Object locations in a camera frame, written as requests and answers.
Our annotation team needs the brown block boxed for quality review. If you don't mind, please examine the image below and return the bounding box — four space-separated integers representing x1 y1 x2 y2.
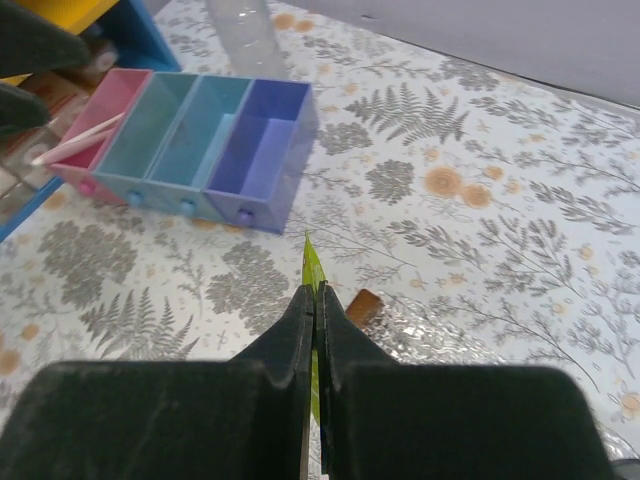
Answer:
346 289 384 329

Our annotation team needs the blue pink yellow shelf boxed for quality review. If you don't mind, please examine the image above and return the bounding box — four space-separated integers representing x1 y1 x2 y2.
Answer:
1 1 181 238

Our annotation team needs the clear plastic water bottle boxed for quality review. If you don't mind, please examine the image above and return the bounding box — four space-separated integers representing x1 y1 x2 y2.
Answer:
205 0 288 80

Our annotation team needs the purple drawer box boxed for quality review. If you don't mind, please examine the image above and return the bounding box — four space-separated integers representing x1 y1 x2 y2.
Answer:
203 79 319 234

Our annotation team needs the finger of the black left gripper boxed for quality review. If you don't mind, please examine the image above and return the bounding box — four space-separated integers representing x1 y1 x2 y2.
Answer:
1 1 90 135

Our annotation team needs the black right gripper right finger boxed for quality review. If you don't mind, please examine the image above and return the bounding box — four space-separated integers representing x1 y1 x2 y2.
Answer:
315 284 614 479

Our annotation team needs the pink toothbrush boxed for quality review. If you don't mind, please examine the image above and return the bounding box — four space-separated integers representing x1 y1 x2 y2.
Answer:
29 113 123 166
48 129 113 158

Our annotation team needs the teal drawer box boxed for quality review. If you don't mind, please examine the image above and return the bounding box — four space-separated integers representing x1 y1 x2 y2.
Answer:
94 72 197 212

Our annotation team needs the pink drawer box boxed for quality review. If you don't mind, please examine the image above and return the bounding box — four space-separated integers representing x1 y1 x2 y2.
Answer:
48 68 152 205

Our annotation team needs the light blue drawer box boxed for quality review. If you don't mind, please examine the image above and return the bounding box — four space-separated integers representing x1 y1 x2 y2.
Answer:
145 75 252 222

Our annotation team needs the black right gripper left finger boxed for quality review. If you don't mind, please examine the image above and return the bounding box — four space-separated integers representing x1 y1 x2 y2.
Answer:
1 286 314 479

